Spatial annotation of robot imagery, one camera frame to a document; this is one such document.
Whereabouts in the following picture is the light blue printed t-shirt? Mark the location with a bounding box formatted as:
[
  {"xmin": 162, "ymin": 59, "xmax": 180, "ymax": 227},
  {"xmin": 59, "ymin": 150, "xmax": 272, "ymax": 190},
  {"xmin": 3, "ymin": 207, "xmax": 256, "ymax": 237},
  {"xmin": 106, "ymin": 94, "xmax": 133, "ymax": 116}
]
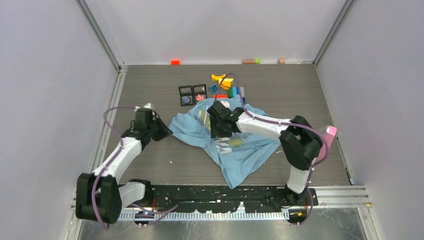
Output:
[{"xmin": 169, "ymin": 98, "xmax": 281, "ymax": 189}]

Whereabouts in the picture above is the blue round brooch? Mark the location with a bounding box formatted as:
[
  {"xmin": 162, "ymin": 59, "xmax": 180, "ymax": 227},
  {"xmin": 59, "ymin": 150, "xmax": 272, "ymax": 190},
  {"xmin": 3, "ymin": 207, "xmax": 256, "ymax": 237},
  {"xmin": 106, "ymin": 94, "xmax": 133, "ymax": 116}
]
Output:
[{"xmin": 181, "ymin": 96, "xmax": 191, "ymax": 104}]

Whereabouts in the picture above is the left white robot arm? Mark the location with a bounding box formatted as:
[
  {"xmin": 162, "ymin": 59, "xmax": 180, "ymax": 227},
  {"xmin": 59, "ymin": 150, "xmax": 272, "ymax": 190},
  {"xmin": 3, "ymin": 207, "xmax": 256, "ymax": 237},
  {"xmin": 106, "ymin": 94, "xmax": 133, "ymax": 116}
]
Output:
[{"xmin": 75, "ymin": 103, "xmax": 172, "ymax": 227}]

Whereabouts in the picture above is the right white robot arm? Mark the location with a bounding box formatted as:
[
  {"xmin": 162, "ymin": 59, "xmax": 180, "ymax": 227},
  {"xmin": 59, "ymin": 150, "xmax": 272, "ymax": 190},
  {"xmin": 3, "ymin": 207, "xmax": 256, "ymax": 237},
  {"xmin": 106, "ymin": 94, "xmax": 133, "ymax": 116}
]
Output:
[{"xmin": 207, "ymin": 101, "xmax": 329, "ymax": 205}]

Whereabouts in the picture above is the pink leaf brooch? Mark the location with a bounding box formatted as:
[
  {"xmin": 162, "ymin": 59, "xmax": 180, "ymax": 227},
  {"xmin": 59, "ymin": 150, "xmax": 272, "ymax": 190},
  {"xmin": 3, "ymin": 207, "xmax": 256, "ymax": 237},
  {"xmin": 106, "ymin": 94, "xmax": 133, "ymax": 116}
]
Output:
[{"xmin": 195, "ymin": 94, "xmax": 206, "ymax": 102}]

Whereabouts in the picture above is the right black brooch box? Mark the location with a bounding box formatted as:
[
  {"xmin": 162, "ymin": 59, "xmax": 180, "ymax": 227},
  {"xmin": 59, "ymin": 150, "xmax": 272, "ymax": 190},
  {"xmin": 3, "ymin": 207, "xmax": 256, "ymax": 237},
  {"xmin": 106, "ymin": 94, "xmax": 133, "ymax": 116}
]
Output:
[{"xmin": 192, "ymin": 83, "xmax": 208, "ymax": 104}]

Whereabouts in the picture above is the black brooch box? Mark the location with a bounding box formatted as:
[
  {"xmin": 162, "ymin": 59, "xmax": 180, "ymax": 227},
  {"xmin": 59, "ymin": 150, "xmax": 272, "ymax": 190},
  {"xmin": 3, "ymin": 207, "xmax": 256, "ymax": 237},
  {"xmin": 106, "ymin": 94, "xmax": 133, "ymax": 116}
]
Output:
[
  {"xmin": 178, "ymin": 85, "xmax": 194, "ymax": 107},
  {"xmin": 192, "ymin": 83, "xmax": 208, "ymax": 104}
]

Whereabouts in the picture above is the left black brooch box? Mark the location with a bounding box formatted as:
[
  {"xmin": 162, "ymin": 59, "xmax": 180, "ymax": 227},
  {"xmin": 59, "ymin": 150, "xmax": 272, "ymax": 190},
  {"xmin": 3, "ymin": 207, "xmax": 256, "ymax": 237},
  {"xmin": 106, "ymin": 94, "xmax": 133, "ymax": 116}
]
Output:
[{"xmin": 178, "ymin": 85, "xmax": 194, "ymax": 107}]

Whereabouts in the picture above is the red flat block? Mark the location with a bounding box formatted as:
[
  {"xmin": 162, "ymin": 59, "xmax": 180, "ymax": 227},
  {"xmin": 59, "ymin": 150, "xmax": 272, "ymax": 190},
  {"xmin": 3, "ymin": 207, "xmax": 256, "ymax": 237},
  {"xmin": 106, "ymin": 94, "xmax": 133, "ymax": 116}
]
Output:
[{"xmin": 212, "ymin": 94, "xmax": 228, "ymax": 99}]

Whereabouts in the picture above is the multicolour brick stack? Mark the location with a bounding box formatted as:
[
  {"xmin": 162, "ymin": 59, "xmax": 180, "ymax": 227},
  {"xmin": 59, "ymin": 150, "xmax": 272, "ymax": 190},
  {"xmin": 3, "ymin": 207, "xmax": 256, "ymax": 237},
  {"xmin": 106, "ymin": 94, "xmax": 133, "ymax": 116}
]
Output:
[{"xmin": 228, "ymin": 86, "xmax": 246, "ymax": 104}]

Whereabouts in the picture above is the blue figure-eight block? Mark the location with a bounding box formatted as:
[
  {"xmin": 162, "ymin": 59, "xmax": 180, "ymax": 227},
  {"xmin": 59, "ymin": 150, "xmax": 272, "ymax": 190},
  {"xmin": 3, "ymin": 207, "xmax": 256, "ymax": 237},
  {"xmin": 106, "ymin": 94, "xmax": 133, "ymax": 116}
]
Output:
[{"xmin": 209, "ymin": 84, "xmax": 219, "ymax": 95}]

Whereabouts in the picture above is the yellow arch block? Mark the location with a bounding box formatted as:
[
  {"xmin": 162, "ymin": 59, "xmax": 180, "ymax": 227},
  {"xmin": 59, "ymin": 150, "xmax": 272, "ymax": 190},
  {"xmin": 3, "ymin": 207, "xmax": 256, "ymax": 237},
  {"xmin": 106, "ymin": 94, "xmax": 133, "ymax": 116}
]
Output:
[{"xmin": 211, "ymin": 74, "xmax": 226, "ymax": 82}]

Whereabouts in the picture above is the tan arch wooden block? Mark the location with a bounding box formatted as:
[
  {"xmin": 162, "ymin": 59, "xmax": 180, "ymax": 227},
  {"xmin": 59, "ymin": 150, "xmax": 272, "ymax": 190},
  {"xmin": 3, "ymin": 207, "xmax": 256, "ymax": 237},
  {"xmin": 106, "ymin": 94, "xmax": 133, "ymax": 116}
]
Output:
[{"xmin": 242, "ymin": 58, "xmax": 257, "ymax": 64}]

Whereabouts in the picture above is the pink white object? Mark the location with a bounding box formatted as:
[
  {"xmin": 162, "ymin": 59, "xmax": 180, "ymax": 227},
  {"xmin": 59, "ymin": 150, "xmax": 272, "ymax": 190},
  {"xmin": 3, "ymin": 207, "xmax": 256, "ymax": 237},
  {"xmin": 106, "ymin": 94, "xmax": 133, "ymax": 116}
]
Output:
[{"xmin": 315, "ymin": 125, "xmax": 337, "ymax": 163}]

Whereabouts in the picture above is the red block by wall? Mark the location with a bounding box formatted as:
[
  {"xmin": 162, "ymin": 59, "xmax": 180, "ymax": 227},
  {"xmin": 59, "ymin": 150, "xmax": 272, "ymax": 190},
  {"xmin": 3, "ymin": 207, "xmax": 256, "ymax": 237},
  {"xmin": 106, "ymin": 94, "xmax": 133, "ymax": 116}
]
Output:
[{"xmin": 170, "ymin": 59, "xmax": 181, "ymax": 65}]

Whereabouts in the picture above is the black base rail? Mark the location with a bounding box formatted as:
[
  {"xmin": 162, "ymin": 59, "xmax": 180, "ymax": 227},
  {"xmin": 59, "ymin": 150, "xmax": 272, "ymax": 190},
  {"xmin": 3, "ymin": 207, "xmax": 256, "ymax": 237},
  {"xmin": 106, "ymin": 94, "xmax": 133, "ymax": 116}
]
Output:
[{"xmin": 135, "ymin": 182, "xmax": 319, "ymax": 220}]

